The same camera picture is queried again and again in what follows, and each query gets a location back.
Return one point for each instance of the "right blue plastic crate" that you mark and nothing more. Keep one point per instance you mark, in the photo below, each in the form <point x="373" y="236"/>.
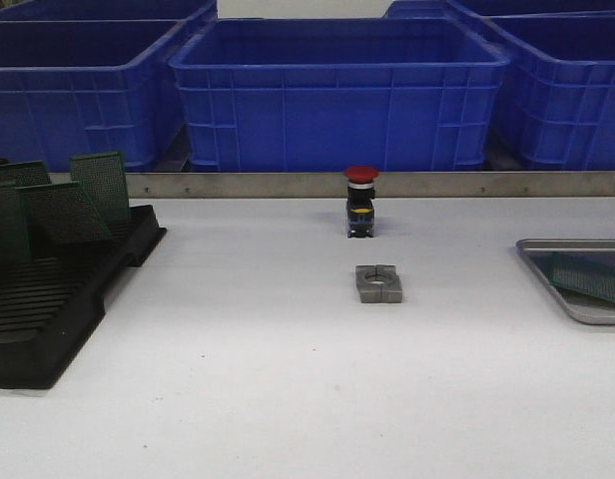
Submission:
<point x="555" y="109"/>

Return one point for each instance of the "silver metal tray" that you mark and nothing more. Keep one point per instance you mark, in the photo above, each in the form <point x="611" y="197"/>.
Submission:
<point x="579" y="273"/>

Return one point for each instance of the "red emergency stop button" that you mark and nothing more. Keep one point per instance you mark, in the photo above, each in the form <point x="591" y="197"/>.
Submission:
<point x="359" y="206"/>

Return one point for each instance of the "grey metal clamp block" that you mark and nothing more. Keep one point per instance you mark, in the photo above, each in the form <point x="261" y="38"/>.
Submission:
<point x="379" y="283"/>

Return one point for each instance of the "leaning green circuit board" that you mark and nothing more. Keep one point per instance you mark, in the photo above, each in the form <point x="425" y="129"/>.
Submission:
<point x="64" y="213"/>

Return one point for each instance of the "far left rear circuit board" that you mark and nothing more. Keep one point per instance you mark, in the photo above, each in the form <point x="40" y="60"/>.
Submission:
<point x="25" y="174"/>

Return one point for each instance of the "left blue plastic crate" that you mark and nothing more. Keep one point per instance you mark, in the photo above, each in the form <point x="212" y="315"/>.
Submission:
<point x="82" y="87"/>

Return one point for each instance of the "left edge green circuit board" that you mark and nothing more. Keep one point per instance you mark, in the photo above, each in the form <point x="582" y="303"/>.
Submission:
<point x="14" y="241"/>

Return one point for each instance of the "blue plastic crate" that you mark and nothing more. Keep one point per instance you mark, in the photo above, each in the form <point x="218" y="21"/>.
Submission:
<point x="320" y="95"/>
<point x="555" y="109"/>
<point x="82" y="87"/>

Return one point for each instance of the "centre blue plastic crate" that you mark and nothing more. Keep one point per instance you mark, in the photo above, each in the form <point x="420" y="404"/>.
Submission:
<point x="320" y="95"/>

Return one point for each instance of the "metal table edge rail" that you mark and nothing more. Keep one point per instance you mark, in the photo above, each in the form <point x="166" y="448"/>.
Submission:
<point x="546" y="184"/>

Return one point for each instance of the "far left blue crate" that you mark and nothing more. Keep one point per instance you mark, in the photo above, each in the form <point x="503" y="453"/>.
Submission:
<point x="106" y="10"/>

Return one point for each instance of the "far right blue crate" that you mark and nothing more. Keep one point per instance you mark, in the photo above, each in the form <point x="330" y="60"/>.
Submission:
<point x="488" y="8"/>

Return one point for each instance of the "black slotted board rack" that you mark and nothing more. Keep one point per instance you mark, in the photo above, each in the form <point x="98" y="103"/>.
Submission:
<point x="50" y="306"/>

